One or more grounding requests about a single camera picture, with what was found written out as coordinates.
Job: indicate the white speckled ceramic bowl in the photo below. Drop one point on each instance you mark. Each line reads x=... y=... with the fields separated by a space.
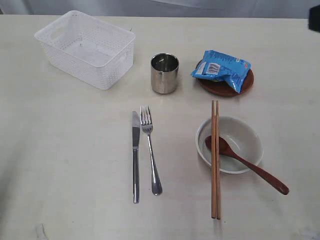
x=241 y=138

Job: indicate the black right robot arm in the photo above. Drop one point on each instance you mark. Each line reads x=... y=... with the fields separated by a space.
x=314 y=19

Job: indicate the wooden chopstick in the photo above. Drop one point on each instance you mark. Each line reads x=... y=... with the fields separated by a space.
x=213 y=163
x=218 y=185

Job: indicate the brown wooden plate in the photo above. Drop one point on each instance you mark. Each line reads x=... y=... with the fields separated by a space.
x=223 y=89

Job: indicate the blue cloth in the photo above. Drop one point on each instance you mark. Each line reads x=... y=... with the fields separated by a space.
x=220 y=67

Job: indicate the white perforated plastic basket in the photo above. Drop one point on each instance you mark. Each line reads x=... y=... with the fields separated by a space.
x=93 y=51

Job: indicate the brown wooden spoon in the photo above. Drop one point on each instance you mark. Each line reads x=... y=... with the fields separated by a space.
x=225 y=149

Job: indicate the silver metal fork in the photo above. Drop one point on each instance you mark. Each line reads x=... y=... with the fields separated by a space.
x=147 y=127

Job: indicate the silver table knife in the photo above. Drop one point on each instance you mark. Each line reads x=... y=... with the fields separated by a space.
x=135 y=157

